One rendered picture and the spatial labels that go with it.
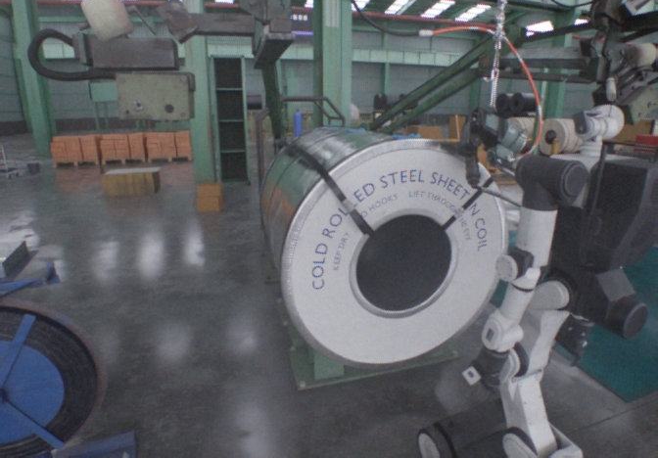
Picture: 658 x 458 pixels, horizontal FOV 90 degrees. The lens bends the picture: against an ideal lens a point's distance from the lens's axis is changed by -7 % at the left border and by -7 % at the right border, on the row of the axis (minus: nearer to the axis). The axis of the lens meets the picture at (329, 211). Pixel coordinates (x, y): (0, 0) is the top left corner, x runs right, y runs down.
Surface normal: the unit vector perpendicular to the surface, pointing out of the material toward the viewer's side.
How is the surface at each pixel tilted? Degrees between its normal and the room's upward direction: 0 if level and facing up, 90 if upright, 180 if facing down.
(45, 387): 90
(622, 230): 90
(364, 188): 90
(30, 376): 90
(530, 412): 60
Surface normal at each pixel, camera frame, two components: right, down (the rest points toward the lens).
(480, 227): 0.26, 0.26
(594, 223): -0.94, 0.10
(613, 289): 0.25, -0.50
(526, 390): 0.30, -0.26
